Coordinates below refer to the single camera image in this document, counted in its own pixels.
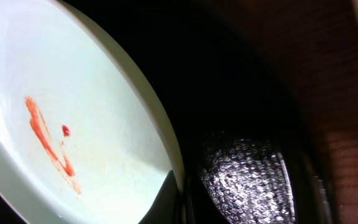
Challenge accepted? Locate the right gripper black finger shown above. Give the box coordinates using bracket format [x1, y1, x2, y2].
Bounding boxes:
[139, 170, 181, 224]

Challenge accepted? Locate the light blue plate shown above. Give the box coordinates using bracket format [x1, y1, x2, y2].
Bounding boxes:
[0, 1, 185, 223]

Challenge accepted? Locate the black round tray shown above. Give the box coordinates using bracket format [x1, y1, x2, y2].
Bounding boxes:
[70, 1, 337, 223]

